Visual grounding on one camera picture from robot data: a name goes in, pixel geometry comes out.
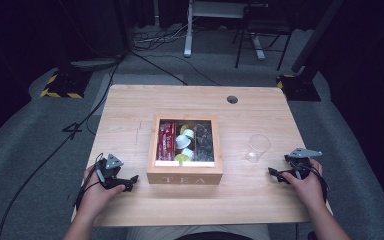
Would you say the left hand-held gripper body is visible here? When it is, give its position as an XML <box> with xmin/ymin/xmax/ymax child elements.
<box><xmin>94</xmin><ymin>153</ymin><xmax>125</xmax><ymax>190</ymax></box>

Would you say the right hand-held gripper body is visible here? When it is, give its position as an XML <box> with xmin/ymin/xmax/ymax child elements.
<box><xmin>283</xmin><ymin>147</ymin><xmax>324</xmax><ymax>181</ymax></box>

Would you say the wooden box with window lid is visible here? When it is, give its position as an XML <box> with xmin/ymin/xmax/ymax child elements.
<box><xmin>146</xmin><ymin>113</ymin><xmax>224</xmax><ymax>186</ymax></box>

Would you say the person's right hand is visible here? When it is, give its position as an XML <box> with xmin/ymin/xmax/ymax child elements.
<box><xmin>281</xmin><ymin>158</ymin><xmax>328</xmax><ymax>210</ymax></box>

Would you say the person's left hand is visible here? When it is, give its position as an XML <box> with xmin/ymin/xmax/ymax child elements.
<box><xmin>79</xmin><ymin>164</ymin><xmax>127</xmax><ymax>218</ymax></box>

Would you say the clear plastic cup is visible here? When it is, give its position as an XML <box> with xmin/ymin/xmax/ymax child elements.
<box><xmin>244</xmin><ymin>133</ymin><xmax>272</xmax><ymax>164</ymax></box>

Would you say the red packet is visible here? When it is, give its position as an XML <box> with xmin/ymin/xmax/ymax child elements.
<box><xmin>158</xmin><ymin>120</ymin><xmax>169</xmax><ymax>161</ymax></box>
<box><xmin>166</xmin><ymin>120</ymin><xmax>177</xmax><ymax>161</ymax></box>

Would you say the striped-edge black stand base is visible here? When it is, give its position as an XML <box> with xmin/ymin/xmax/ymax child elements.
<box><xmin>39</xmin><ymin>67</ymin><xmax>93</xmax><ymax>100</ymax></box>
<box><xmin>276</xmin><ymin>73</ymin><xmax>322</xmax><ymax>103</ymax></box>

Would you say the pile of dark packets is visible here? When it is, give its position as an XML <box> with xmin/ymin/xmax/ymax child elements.
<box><xmin>194</xmin><ymin>121</ymin><xmax>215</xmax><ymax>163</ymax></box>

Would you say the white desk leg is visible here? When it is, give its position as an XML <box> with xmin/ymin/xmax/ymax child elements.
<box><xmin>250</xmin><ymin>32</ymin><xmax>267</xmax><ymax>61</ymax></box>
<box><xmin>183</xmin><ymin>0</ymin><xmax>195</xmax><ymax>59</ymax></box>

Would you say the black chair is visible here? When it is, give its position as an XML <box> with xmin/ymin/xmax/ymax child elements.
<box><xmin>232</xmin><ymin>0</ymin><xmax>296</xmax><ymax>72</ymax></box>

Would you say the right hand-held gripper cable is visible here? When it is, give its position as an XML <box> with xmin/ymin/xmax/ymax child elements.
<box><xmin>308</xmin><ymin>162</ymin><xmax>330</xmax><ymax>203</ymax></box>

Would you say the hand-held gripper cable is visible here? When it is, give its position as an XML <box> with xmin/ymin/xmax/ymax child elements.
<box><xmin>308</xmin><ymin>162</ymin><xmax>330</xmax><ymax>203</ymax></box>
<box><xmin>74</xmin><ymin>152</ymin><xmax>105</xmax><ymax>210</ymax></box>

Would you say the left hand-held gripper cable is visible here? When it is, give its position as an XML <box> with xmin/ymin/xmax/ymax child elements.
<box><xmin>74</xmin><ymin>152</ymin><xmax>105</xmax><ymax>210</ymax></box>

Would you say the long black floor cable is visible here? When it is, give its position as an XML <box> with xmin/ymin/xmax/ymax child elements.
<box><xmin>0</xmin><ymin>53</ymin><xmax>128</xmax><ymax>240</ymax></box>

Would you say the thin black floor cable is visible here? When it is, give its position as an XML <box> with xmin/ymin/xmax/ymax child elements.
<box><xmin>128</xmin><ymin>49</ymin><xmax>222</xmax><ymax>87</ymax></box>

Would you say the black slanted stand post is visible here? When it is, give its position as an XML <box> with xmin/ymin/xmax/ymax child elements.
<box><xmin>291</xmin><ymin>0</ymin><xmax>345</xmax><ymax>75</ymax></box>

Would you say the bundle of floor cables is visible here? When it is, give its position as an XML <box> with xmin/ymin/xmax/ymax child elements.
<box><xmin>132</xmin><ymin>19</ymin><xmax>194</xmax><ymax>53</ymax></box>

